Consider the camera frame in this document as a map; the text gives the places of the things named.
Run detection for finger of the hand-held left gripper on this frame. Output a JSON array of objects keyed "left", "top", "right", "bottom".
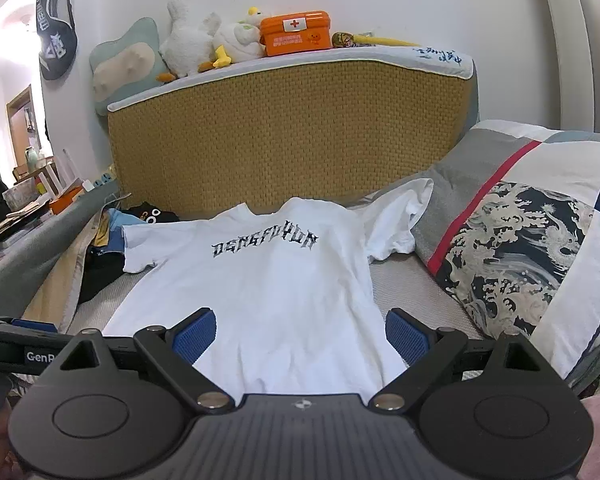
[{"left": 0, "top": 312, "right": 60, "bottom": 336}]

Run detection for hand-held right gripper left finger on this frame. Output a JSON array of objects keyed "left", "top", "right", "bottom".
[{"left": 55, "top": 308, "right": 234, "bottom": 415}]

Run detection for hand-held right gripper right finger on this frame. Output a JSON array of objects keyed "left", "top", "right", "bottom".
[{"left": 370, "top": 307, "right": 549, "bottom": 415}]

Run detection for white printed t-shirt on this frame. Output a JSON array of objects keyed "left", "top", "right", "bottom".
[{"left": 102, "top": 177, "right": 436, "bottom": 396}]

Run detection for beige cloth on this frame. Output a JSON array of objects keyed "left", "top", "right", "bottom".
[{"left": 22, "top": 214, "right": 112, "bottom": 332}]

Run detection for stack of papers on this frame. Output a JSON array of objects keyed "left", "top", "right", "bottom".
[{"left": 0, "top": 195, "right": 52, "bottom": 262}]

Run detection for small orange box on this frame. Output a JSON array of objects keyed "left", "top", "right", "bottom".
[{"left": 47, "top": 187, "right": 84, "bottom": 216}]

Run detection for blue garment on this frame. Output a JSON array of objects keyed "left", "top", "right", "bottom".
[{"left": 104, "top": 208, "right": 147, "bottom": 252}]

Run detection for black garment with eyes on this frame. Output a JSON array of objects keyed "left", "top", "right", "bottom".
[{"left": 125, "top": 201, "right": 181, "bottom": 226}]

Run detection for yellow woven upright mattress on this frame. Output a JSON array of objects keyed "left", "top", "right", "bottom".
[{"left": 106, "top": 44, "right": 481, "bottom": 222}]

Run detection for teal and beige cushion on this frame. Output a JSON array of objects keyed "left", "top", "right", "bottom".
[{"left": 89, "top": 17, "right": 169, "bottom": 117}]

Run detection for black hanging bag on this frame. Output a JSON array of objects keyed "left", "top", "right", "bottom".
[{"left": 35, "top": 0, "right": 78, "bottom": 81}]

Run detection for white goose plush toy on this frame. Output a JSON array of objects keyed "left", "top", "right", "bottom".
[{"left": 156, "top": 0, "right": 224, "bottom": 84}]

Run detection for yellow stick toy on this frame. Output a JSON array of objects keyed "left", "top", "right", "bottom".
[{"left": 331, "top": 31, "right": 422, "bottom": 50}]

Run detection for white duck plush toy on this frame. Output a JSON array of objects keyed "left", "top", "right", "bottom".
[{"left": 198, "top": 6, "right": 267, "bottom": 71}]

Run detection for orange first-aid box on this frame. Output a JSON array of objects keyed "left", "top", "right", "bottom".
[{"left": 259, "top": 10, "right": 332, "bottom": 59}]

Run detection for white curtain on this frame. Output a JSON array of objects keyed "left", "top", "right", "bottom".
[{"left": 535, "top": 0, "right": 600, "bottom": 137}]

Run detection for grey fabric bed rail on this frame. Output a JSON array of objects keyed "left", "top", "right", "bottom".
[{"left": 0, "top": 191, "right": 132, "bottom": 322}]

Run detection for wooden door frame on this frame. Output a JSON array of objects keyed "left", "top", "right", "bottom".
[{"left": 6, "top": 84, "right": 37, "bottom": 172}]

